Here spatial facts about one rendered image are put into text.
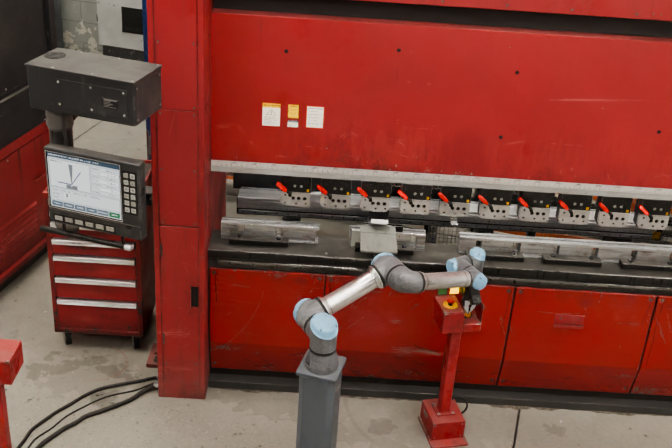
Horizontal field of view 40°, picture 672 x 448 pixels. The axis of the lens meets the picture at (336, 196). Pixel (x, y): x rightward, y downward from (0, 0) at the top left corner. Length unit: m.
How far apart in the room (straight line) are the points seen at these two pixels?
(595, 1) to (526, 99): 0.54
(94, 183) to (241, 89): 0.87
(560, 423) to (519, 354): 0.45
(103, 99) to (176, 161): 0.66
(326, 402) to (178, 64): 1.62
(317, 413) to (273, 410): 0.93
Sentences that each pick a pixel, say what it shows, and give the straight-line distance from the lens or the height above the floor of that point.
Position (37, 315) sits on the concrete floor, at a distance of 5.87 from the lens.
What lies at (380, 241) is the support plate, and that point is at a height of 1.00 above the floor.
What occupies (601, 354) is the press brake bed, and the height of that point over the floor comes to 0.38.
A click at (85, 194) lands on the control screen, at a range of 4.08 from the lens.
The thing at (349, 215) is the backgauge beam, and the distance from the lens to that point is 4.99.
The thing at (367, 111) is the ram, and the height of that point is 1.63.
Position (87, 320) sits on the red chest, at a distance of 5.41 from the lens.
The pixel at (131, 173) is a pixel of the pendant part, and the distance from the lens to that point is 3.91.
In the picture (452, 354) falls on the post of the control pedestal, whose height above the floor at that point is 0.49.
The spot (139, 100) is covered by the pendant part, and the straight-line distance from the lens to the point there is 3.84.
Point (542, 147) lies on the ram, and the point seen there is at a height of 1.50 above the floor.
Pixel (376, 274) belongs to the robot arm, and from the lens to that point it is 4.11.
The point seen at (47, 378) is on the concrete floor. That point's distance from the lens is 5.36.
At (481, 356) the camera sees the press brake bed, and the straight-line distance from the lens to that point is 5.04.
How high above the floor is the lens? 3.23
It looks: 27 degrees down
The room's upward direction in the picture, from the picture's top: 4 degrees clockwise
